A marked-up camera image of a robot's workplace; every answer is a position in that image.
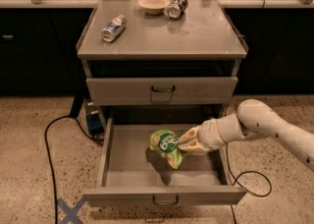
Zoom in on black left floor cable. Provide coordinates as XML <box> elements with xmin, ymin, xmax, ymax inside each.
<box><xmin>43</xmin><ymin>115</ymin><xmax>105</xmax><ymax>224</ymax></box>

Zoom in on green rice chip bag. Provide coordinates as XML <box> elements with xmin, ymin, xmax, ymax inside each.
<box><xmin>149</xmin><ymin>129</ymin><xmax>183</xmax><ymax>169</ymax></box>

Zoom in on blue silver soda can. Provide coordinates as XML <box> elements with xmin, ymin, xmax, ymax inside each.
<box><xmin>101</xmin><ymin>15</ymin><xmax>128</xmax><ymax>42</ymax></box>

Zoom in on blue power box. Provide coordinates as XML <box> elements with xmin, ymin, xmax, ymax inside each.
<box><xmin>84</xmin><ymin>99</ymin><xmax>104</xmax><ymax>136</ymax></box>

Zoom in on open middle grey drawer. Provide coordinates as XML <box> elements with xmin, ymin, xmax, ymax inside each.
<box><xmin>83</xmin><ymin>118</ymin><xmax>247</xmax><ymax>207</ymax></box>

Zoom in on blue tape cross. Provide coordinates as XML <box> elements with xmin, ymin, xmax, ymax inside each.
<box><xmin>58</xmin><ymin>198</ymin><xmax>85</xmax><ymax>224</ymax></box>

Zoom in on grey drawer cabinet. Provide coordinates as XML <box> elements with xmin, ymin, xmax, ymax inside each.
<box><xmin>76</xmin><ymin>0</ymin><xmax>249</xmax><ymax>208</ymax></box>

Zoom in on beige ceramic bowl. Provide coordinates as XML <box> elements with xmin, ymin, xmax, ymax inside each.
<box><xmin>137</xmin><ymin>0</ymin><xmax>170</xmax><ymax>15</ymax></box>

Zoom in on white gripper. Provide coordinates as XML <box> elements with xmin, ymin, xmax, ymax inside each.
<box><xmin>179</xmin><ymin>119</ymin><xmax>226</xmax><ymax>153</ymax></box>

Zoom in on closed upper grey drawer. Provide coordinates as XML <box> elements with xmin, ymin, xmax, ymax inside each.
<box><xmin>86</xmin><ymin>77</ymin><xmax>237</xmax><ymax>105</ymax></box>

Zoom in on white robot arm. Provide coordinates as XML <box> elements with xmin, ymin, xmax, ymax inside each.
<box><xmin>179</xmin><ymin>99</ymin><xmax>314</xmax><ymax>171</ymax></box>

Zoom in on dark counter cabinets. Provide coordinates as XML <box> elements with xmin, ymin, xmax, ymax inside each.
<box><xmin>0</xmin><ymin>8</ymin><xmax>91</xmax><ymax>96</ymax></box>

